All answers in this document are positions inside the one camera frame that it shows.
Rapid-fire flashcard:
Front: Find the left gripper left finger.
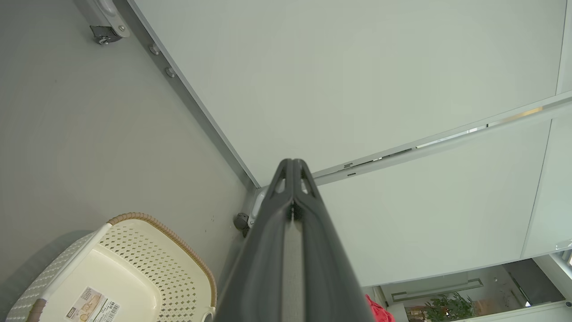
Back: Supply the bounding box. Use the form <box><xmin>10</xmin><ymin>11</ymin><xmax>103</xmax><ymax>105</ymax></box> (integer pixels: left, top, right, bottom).
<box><xmin>214</xmin><ymin>159</ymin><xmax>294</xmax><ymax>322</ymax></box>

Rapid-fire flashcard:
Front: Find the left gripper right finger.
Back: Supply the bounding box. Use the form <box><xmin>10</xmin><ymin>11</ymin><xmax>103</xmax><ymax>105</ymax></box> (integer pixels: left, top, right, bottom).
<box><xmin>293</xmin><ymin>159</ymin><xmax>374</xmax><ymax>322</ymax></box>

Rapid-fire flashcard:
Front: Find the red and white jersey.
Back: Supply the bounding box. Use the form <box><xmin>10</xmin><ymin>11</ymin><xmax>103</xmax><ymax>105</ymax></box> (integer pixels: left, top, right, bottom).
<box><xmin>366</xmin><ymin>294</ymin><xmax>396</xmax><ymax>322</ymax></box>

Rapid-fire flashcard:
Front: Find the white laundry basket brown rim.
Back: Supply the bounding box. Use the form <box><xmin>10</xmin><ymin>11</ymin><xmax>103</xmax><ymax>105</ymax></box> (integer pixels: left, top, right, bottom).
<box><xmin>4</xmin><ymin>212</ymin><xmax>218</xmax><ymax>322</ymax></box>

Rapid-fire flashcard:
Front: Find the partition caster wheel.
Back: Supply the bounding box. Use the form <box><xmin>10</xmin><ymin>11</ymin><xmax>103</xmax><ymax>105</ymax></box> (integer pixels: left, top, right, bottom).
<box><xmin>233</xmin><ymin>188</ymin><xmax>269</xmax><ymax>237</ymax></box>
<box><xmin>89</xmin><ymin>0</ymin><xmax>131</xmax><ymax>45</ymax></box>

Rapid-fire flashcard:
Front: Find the green potted plant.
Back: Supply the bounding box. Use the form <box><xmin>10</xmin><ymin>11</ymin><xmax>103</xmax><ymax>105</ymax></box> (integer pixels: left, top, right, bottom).
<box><xmin>425</xmin><ymin>293</ymin><xmax>476</xmax><ymax>322</ymax></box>

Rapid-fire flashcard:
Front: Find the paper label sticker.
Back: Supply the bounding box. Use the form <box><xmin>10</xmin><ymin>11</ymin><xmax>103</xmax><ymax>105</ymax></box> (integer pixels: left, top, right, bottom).
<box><xmin>65</xmin><ymin>286</ymin><xmax>121</xmax><ymax>322</ymax></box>

